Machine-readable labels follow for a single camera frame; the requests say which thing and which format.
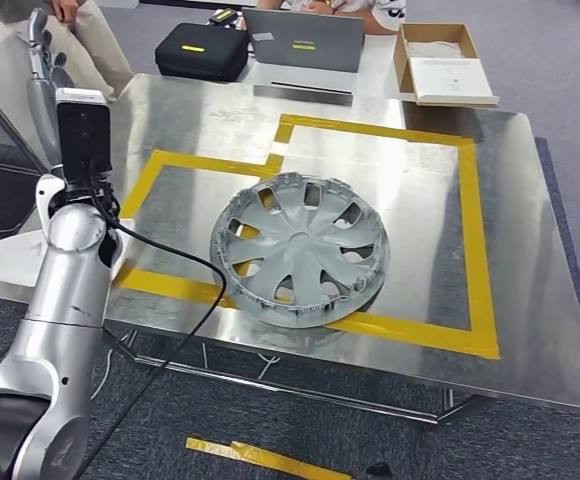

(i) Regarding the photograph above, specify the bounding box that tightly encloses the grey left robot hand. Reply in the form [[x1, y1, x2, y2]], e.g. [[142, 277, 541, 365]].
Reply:
[[26, 7, 76, 170]]

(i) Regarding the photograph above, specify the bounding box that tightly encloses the person's hand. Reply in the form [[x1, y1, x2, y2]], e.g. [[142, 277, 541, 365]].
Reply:
[[49, 0, 79, 26]]

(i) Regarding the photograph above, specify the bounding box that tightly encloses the white plastic cover part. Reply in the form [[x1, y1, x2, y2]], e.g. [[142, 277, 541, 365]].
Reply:
[[0, 218, 137, 291]]

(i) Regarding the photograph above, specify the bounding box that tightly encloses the steel workbench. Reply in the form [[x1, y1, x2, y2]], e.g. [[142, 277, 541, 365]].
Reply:
[[0, 72, 580, 425]]

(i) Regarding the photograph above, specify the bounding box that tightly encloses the person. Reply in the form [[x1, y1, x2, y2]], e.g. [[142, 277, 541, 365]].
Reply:
[[0, 0, 135, 102], [257, 0, 407, 36]]

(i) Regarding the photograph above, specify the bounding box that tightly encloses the black zip case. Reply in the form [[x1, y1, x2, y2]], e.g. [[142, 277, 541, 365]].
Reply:
[[155, 23, 250, 84]]

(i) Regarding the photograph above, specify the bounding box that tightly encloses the grey laptop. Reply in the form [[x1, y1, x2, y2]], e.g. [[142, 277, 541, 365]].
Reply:
[[242, 7, 366, 107]]

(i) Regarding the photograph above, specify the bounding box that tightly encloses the grey plastic hubcap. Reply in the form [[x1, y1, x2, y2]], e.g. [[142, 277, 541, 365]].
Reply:
[[209, 172, 391, 331]]

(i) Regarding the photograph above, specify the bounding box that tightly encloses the brown cardboard box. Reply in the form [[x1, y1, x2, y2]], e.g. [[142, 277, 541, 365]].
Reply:
[[393, 23, 481, 104]]

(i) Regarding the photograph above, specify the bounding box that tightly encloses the yellow tape strip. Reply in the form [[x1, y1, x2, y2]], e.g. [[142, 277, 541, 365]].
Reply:
[[186, 435, 353, 480]]

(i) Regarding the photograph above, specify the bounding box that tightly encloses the white flat box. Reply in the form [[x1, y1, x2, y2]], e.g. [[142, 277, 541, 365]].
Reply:
[[408, 57, 500, 109]]

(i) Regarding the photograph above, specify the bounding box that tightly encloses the yellow tape outline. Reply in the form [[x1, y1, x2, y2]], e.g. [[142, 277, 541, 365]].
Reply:
[[115, 113, 501, 361]]

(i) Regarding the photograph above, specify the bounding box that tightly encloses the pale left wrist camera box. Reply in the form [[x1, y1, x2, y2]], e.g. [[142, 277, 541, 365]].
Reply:
[[55, 87, 113, 185]]

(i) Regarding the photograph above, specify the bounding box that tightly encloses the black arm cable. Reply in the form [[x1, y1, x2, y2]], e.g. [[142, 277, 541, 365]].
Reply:
[[85, 162, 228, 480]]

